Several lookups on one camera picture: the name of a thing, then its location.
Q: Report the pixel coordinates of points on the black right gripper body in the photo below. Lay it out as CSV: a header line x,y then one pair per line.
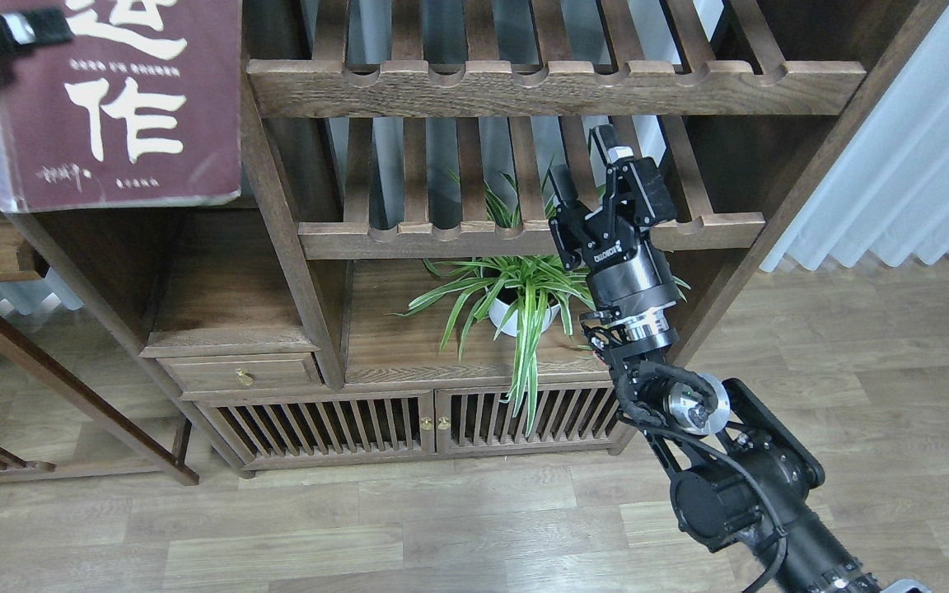
x,y
630,282

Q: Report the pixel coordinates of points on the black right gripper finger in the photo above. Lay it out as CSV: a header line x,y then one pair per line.
x,y
634,192
567,207

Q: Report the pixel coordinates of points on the dark red thick book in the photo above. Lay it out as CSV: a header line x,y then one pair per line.
x,y
140,109

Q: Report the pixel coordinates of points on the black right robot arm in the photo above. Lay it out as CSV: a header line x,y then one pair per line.
x,y
737,474

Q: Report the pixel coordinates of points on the green spider plant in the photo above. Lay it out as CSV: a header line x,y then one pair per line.
x,y
516,305

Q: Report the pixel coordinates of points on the white plant pot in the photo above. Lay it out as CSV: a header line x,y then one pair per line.
x,y
498,312

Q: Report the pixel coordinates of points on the dark wooden bookshelf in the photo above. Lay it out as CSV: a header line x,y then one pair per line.
x,y
346,318

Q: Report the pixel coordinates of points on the white pleated curtain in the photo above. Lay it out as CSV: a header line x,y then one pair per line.
x,y
888,195

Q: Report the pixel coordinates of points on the brass drawer knob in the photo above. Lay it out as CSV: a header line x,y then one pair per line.
x,y
244,378

